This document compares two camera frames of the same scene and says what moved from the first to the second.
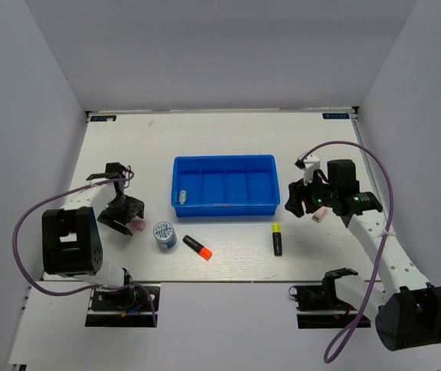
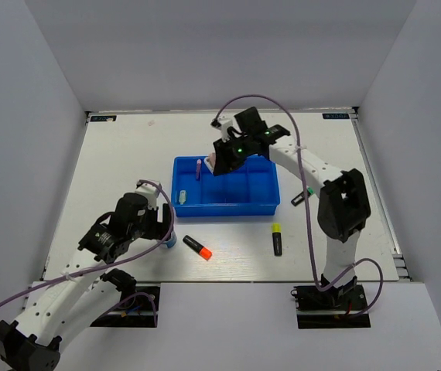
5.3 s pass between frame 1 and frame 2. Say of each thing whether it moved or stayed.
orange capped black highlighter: stayed
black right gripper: moved
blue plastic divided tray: stayed
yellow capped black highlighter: stayed
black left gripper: moved
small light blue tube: stayed
